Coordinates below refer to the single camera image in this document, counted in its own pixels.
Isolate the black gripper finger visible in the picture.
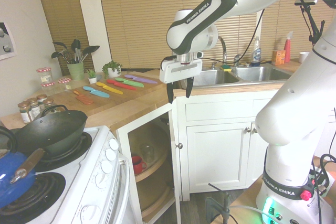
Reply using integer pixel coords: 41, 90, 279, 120
166, 82, 175, 104
185, 77, 195, 99

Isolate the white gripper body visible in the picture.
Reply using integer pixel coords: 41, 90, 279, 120
159, 58, 203, 84

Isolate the white cabinet door with knob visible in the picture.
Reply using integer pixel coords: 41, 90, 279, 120
167, 101, 184, 224

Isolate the white sink cabinet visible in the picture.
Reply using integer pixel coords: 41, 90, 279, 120
175, 87, 280, 201

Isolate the purple knife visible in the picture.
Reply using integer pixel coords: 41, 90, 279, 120
123, 74, 159, 85

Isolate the green knife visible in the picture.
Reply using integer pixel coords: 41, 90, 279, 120
114, 77, 145, 89

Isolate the red knife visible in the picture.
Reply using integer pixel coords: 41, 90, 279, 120
106, 79, 138, 91

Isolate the chrome faucet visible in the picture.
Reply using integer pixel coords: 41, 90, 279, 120
211, 36, 244, 70

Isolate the yellow knife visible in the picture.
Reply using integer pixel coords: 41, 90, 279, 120
95, 81, 124, 96

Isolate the trailing plant in white pot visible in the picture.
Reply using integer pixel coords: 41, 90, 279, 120
101, 60, 123, 79

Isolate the clear glass jar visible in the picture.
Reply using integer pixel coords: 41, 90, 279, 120
140, 143, 155, 163

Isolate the stainless steel double sink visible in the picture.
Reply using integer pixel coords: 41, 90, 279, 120
180, 63, 295, 88

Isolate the tan window blind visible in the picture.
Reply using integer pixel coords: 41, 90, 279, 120
261, 0, 336, 62
32, 0, 95, 77
96, 0, 258, 69

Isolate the blue knife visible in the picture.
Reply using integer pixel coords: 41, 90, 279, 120
82, 85, 111, 99

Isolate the wooden lazy susan shelf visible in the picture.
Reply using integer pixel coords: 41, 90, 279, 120
136, 176, 176, 222
128, 121, 172, 183

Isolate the clear dish soap bottle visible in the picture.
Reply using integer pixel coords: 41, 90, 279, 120
250, 35, 263, 67

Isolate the red mug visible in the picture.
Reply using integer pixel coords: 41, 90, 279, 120
131, 155, 148, 175

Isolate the small plant in white pot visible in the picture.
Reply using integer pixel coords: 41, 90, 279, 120
86, 68, 99, 84

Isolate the orange knife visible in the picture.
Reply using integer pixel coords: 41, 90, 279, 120
73, 90, 94, 105

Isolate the black cooking spoon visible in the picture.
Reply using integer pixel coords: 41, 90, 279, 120
50, 41, 69, 63
80, 45, 101, 63
71, 38, 81, 62

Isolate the orange cardboard box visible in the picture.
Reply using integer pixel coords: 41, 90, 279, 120
271, 49, 287, 66

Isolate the green utensil holder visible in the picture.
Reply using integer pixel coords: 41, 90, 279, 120
66, 61, 86, 81

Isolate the glass jar with gingham lid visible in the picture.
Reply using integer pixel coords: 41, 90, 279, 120
40, 81, 57, 97
57, 77, 72, 92
36, 67, 54, 85

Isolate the pink spray bottle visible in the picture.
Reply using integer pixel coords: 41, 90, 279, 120
283, 30, 295, 63

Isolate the white electric stove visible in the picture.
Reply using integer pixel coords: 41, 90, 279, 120
0, 125, 131, 224

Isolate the spice jar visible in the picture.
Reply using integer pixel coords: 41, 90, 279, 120
43, 98, 56, 115
17, 102, 34, 125
36, 93, 48, 110
26, 97, 40, 120

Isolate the blue kettle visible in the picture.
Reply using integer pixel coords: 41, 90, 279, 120
0, 125, 37, 208

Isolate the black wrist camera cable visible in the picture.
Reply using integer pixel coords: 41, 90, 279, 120
202, 8, 266, 64

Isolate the black wok with wooden handle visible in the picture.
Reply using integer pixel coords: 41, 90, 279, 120
7, 104, 89, 185

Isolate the black camera on stand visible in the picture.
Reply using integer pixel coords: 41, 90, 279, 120
293, 0, 327, 49

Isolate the black cables bundle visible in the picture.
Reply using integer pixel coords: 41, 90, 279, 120
310, 154, 336, 224

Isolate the black and white wall picture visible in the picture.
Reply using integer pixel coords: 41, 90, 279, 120
0, 22, 18, 61

